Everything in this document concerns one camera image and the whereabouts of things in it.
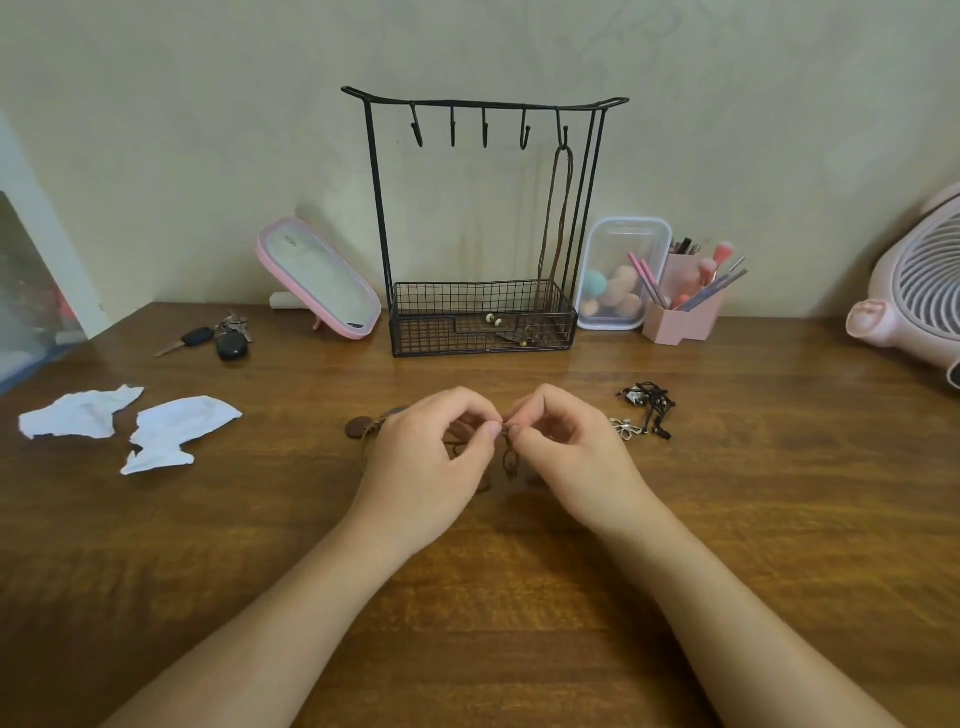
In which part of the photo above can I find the person's left hand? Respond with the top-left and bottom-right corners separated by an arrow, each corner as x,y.
344,386 -> 505,560

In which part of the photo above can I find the person's right hand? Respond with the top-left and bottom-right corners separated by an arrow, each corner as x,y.
503,383 -> 669,540

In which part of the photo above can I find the brown cord ring pendant necklace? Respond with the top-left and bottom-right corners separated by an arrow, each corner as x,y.
344,408 -> 526,485

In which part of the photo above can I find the black cord flower pendant necklace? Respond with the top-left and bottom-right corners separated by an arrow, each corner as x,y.
611,382 -> 678,442

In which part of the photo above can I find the black wire jewelry stand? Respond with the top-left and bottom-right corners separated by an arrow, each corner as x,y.
341,86 -> 631,358

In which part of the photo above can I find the brown cord leaf pendant necklace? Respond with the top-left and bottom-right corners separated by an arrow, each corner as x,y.
483,123 -> 577,350

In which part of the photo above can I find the person's right forearm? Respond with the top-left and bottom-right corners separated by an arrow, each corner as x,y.
611,494 -> 905,728

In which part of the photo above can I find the person's left forearm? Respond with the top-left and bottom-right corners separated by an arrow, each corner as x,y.
104,517 -> 410,728

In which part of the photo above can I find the pink brush holder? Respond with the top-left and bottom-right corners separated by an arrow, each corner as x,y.
642,253 -> 725,347

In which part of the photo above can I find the pink pen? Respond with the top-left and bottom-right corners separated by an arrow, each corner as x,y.
628,251 -> 661,310
639,259 -> 670,311

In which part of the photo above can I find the grey purple pencil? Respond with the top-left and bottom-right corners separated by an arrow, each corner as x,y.
676,269 -> 749,313

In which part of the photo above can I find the pink framed table mirror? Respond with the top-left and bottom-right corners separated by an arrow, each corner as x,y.
254,217 -> 383,341

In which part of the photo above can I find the clear plastic container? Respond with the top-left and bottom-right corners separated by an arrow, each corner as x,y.
574,216 -> 674,332

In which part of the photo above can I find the white crumpled paper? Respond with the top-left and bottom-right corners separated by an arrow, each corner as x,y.
18,384 -> 145,441
119,395 -> 244,477

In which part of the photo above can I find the black headed car key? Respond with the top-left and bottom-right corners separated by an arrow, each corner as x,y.
155,326 -> 215,358

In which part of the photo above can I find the pink pig shaped desk fan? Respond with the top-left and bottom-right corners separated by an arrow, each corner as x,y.
845,182 -> 960,390

